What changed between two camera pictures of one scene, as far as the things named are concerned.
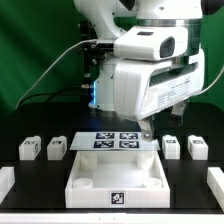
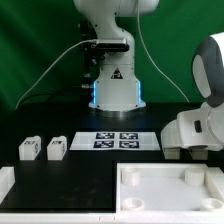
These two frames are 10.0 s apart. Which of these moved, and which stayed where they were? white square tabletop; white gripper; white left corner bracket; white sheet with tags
Moved: white gripper; white square tabletop
Stayed: white left corner bracket; white sheet with tags
